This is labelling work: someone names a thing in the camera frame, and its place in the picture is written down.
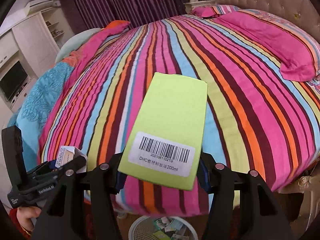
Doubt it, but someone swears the small pink far pillow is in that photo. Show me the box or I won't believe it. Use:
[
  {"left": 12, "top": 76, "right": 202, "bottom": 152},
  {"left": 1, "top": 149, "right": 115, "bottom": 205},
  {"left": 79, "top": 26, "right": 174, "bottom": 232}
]
[{"left": 191, "top": 4, "right": 241, "bottom": 18}]

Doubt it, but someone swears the white wardrobe shelf unit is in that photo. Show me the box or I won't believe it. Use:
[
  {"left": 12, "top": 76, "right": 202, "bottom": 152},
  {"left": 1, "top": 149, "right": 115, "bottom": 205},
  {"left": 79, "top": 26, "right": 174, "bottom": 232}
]
[{"left": 1, "top": 4, "right": 74, "bottom": 112}]

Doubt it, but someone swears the black television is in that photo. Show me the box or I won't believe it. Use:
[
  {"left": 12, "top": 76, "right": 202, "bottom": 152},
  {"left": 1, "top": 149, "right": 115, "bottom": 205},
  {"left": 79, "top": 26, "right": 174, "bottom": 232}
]
[{"left": 0, "top": 61, "right": 28, "bottom": 100}]

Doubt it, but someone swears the blue patterned quilt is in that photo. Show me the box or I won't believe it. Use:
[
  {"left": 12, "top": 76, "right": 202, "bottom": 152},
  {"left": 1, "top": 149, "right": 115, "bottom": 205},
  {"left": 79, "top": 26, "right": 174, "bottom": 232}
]
[{"left": 7, "top": 62, "right": 73, "bottom": 171}]

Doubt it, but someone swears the green white box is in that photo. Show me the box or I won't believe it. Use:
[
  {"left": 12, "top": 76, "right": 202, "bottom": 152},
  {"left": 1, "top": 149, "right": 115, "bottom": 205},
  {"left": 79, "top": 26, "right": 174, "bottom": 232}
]
[{"left": 152, "top": 217, "right": 184, "bottom": 232}]

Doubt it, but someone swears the purple curtain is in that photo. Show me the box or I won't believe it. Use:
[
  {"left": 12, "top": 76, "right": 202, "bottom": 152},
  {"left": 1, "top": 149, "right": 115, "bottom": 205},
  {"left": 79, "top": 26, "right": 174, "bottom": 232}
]
[{"left": 60, "top": 0, "right": 185, "bottom": 34}]

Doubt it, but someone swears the ornate cream nightstand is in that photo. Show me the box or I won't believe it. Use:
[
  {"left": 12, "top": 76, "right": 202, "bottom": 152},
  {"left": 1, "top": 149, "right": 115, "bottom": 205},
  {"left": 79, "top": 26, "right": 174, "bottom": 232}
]
[{"left": 277, "top": 161, "right": 319, "bottom": 233}]

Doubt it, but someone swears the white small paper box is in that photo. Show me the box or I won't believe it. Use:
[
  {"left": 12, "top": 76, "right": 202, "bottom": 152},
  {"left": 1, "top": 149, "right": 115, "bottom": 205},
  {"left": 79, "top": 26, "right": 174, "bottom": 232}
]
[{"left": 55, "top": 146, "right": 87, "bottom": 173}]

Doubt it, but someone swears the striped colourful bed sheet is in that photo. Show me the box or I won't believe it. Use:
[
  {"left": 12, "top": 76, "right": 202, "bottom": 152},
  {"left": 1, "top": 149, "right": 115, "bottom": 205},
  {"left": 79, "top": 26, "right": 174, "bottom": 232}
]
[{"left": 38, "top": 9, "right": 319, "bottom": 217}]

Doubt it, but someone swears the pale green pillow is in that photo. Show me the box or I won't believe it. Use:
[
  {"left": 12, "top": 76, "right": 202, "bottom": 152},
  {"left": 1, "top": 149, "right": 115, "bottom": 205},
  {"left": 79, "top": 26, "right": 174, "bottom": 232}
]
[{"left": 55, "top": 28, "right": 101, "bottom": 63}]

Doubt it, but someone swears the white mesh trash basket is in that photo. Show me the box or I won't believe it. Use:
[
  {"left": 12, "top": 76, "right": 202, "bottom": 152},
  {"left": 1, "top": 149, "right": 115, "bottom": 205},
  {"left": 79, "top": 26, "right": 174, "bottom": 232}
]
[{"left": 128, "top": 216, "right": 199, "bottom": 240}]

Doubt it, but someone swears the person's left hand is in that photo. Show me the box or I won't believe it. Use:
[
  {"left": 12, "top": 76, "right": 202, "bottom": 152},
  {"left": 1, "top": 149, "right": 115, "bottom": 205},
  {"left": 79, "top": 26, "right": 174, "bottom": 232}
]
[{"left": 16, "top": 206, "right": 41, "bottom": 231}]

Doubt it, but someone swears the lime green DHC box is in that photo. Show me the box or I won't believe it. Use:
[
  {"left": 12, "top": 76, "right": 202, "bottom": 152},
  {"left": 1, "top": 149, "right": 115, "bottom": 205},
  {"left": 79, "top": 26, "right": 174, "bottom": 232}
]
[{"left": 118, "top": 73, "right": 208, "bottom": 191}]

